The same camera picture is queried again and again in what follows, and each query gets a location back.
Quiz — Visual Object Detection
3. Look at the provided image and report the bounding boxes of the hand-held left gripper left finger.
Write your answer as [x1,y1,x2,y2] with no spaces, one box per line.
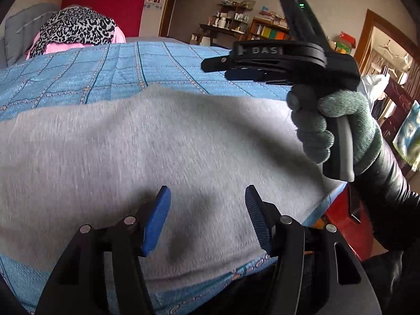
[34,185,172,315]

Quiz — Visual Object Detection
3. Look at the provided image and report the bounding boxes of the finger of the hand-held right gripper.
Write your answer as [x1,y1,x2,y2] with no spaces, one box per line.
[226,68,292,86]
[201,56,286,73]

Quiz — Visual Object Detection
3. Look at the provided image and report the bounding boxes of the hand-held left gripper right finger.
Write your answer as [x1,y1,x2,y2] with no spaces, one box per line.
[245,185,383,315]

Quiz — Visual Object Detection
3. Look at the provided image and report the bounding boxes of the grey pants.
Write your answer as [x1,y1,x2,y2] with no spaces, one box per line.
[0,83,343,284]

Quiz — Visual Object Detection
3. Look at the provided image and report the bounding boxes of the person's right forearm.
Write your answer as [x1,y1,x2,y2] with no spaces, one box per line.
[349,136,420,254]

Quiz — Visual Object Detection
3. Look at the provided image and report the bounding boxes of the person's right hand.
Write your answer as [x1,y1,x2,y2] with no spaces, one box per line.
[286,89,384,176]

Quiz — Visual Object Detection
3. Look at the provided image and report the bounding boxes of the green and yellow package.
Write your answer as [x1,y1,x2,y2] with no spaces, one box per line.
[328,41,354,55]

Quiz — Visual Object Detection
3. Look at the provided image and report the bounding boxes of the wooden bookshelf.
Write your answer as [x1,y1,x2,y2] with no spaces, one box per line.
[246,16,295,42]

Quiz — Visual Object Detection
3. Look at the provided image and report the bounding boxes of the wooden desk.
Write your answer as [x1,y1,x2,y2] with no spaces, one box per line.
[198,23,248,47]

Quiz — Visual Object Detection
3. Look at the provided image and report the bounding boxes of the red box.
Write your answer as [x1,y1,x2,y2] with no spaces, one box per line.
[338,31,357,48]

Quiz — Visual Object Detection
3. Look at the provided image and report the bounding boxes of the stack of books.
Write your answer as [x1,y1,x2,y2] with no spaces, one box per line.
[258,7,289,28]

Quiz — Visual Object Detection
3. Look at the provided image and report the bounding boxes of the wooden desk shelf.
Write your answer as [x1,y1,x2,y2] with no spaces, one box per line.
[215,0,256,30]

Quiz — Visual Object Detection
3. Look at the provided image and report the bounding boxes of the white bag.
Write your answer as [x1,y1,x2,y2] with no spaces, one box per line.
[357,74,391,104]

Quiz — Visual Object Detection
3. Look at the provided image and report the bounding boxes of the wooden room door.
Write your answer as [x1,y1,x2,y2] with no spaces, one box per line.
[160,0,186,38]

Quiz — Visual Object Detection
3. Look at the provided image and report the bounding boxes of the red stool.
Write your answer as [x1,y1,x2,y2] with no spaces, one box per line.
[323,184,375,260]

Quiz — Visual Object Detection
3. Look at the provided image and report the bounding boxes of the dark wooden rack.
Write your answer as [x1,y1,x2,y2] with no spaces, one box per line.
[377,72,417,171]

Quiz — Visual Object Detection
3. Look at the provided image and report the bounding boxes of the blue and white towel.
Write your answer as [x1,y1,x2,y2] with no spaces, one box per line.
[392,100,420,173]

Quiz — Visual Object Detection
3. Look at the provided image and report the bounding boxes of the blue checked blanket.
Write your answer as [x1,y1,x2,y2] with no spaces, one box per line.
[0,41,348,315]

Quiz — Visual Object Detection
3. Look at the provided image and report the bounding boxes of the person's dark clothing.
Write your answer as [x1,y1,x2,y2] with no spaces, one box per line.
[184,251,420,315]

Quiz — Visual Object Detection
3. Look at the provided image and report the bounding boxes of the grey padded headboard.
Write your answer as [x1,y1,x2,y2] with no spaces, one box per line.
[0,3,63,68]

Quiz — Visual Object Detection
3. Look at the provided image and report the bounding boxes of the wooden door frame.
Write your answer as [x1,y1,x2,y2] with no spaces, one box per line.
[354,8,420,74]

